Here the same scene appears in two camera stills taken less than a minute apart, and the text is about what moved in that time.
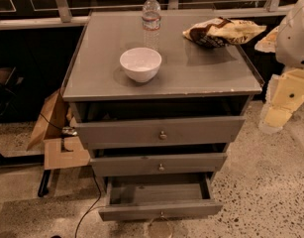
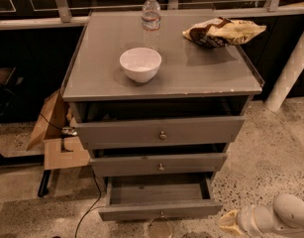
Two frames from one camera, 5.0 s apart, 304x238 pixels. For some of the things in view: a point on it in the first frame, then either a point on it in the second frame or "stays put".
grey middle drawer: (160, 164) stays put
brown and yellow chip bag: (221, 32) stays put
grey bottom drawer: (159, 196) stays put
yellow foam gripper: (294, 40) -> (245, 219)
